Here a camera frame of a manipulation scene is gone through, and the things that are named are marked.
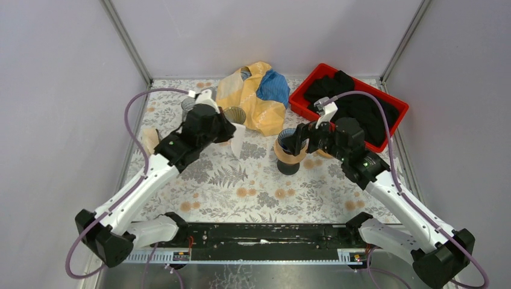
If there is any orange filter holder box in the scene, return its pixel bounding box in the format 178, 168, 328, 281
141, 128, 161, 156

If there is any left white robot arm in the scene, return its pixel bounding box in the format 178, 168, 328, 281
75, 104, 244, 268

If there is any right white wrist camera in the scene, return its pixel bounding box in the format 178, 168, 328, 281
314, 98, 337, 129

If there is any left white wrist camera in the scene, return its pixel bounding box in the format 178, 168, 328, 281
187, 89, 220, 113

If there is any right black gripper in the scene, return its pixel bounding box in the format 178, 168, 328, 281
281, 113, 348, 163

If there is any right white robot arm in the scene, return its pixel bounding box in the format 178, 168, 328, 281
280, 118, 475, 288

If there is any dark glass carafe red rim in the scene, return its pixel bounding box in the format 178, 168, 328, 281
277, 160, 300, 175

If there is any clear glass pitcher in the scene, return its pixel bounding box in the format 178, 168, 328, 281
181, 96, 195, 122

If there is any wooden ring holder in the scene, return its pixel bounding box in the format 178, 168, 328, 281
316, 149, 333, 159
274, 140, 308, 165

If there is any floral table mat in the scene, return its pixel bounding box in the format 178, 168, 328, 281
114, 78, 417, 224

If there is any white paper coffee filter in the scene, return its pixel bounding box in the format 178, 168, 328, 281
230, 123, 246, 158

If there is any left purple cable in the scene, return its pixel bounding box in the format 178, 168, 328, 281
64, 88, 196, 289

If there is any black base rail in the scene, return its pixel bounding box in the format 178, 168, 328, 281
158, 222, 367, 263

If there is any clear grey glass dripper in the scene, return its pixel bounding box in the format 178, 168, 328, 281
224, 107, 246, 125

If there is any black cloth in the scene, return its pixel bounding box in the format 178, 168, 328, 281
304, 70, 386, 146

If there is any blue cloth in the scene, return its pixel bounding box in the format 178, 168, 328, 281
256, 69, 290, 108

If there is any yellow cloth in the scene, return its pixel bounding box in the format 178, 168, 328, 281
216, 61, 287, 136

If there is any red plastic bin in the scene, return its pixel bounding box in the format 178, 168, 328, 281
289, 63, 409, 152

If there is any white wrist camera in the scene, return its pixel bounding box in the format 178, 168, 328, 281
314, 98, 337, 129
187, 89, 220, 113

